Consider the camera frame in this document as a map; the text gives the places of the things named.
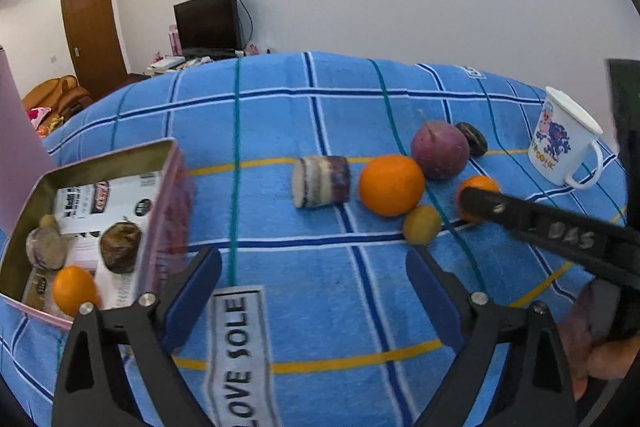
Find lilac electric kettle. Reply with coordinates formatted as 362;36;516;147
0;49;54;236

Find brown wooden door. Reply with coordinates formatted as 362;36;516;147
60;0;128;101

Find white printed mug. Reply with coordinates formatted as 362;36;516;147
528;86;604;190

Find pink floral cushion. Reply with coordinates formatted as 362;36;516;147
26;106;51;130

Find yellow-green longan fruit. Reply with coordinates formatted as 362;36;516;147
402;205;442;246

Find large orange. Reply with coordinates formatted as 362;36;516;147
358;155;425;218

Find small orange kumquat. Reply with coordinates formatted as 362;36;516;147
52;265;101;317

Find dark shrivelled small fruit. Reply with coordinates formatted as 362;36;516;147
456;122;488;157

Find person's right hand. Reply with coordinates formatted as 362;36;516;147
558;279;639;400

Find purple round passion fruit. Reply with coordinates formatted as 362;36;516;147
410;109;470;181

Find small orange tangerine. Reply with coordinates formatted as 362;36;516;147
454;174;500;223

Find brown leather sofa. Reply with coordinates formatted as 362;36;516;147
22;75;93;129

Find white tv stand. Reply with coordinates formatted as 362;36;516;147
145;51;245;77

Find brown longan fruit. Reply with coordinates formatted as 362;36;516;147
39;215;60;232

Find pink metal tin box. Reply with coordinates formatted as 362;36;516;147
1;139;194;329

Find black television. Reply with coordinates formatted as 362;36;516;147
174;0;244;54

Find blue plaid towel cloth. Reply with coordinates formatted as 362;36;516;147
0;51;629;427

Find purple sugarcane piece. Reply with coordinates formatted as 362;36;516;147
291;155;352;208

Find dark wrinkled passion fruit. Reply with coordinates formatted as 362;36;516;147
99;221;142;274

